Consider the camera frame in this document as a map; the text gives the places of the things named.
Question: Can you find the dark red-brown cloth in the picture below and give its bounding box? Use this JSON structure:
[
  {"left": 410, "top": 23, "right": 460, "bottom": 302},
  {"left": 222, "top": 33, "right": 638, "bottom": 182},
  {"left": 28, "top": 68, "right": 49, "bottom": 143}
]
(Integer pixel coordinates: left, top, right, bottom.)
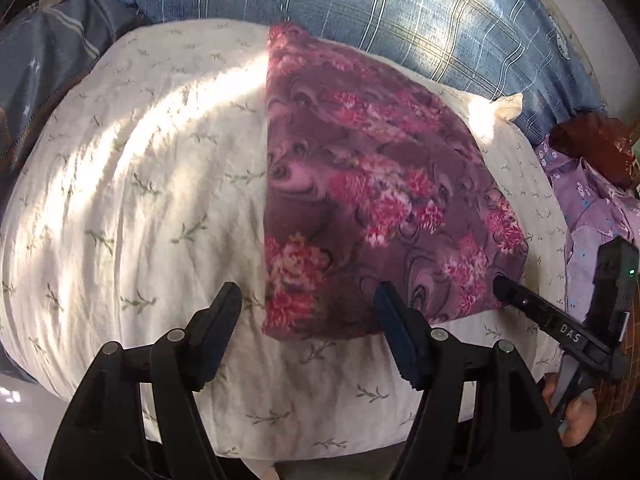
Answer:
[{"left": 549, "top": 111, "right": 640, "bottom": 188}]

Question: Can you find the person's right hand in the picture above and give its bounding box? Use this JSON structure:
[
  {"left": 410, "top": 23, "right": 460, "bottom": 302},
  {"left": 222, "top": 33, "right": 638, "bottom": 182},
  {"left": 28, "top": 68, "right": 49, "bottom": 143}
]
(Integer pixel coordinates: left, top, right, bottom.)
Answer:
[{"left": 541, "top": 374, "right": 599, "bottom": 447}]

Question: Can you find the blue plaid pillow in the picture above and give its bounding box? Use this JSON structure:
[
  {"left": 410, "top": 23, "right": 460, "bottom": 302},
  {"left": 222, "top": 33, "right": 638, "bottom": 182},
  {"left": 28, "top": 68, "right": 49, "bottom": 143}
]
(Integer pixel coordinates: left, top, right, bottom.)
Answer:
[{"left": 95, "top": 0, "right": 608, "bottom": 147}]

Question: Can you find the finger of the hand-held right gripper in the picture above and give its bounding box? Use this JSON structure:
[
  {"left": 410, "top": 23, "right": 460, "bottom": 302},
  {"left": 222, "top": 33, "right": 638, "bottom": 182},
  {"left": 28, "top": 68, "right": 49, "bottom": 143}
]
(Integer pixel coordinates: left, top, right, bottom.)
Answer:
[{"left": 492, "top": 275, "right": 550, "bottom": 327}]

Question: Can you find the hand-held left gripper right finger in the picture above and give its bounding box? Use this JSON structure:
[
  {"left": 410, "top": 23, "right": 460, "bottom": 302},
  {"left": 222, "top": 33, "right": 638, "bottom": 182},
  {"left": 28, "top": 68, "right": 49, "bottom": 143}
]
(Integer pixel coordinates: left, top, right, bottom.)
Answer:
[{"left": 372, "top": 281, "right": 572, "bottom": 480}]

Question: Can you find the blue striped bed sheet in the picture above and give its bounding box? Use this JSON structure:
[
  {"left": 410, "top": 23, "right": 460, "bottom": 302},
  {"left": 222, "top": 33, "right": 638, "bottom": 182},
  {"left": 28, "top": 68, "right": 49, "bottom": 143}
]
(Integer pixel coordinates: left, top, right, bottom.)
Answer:
[{"left": 0, "top": 0, "right": 153, "bottom": 181}]

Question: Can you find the purple floral garment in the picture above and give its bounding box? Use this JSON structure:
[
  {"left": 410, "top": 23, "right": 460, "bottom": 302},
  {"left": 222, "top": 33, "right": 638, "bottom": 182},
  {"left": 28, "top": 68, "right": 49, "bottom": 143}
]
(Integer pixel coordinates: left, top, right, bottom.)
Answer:
[{"left": 261, "top": 22, "right": 530, "bottom": 343}]

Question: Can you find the lilac floral garment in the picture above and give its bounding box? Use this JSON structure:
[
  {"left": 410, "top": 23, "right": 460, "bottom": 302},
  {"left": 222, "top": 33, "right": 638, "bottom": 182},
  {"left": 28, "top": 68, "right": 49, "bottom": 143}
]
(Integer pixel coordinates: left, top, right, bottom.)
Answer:
[{"left": 535, "top": 139, "right": 640, "bottom": 321}]

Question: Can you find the cream leaf print pillow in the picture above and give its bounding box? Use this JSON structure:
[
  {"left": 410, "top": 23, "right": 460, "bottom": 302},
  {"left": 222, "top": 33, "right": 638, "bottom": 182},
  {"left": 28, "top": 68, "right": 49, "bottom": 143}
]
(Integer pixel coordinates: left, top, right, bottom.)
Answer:
[{"left": 0, "top": 19, "right": 571, "bottom": 461}]

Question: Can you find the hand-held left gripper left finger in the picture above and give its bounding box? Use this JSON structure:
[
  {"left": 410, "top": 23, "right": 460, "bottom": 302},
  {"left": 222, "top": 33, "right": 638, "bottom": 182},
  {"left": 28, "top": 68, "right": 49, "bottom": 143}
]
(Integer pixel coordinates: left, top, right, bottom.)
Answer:
[{"left": 44, "top": 281, "right": 244, "bottom": 480}]

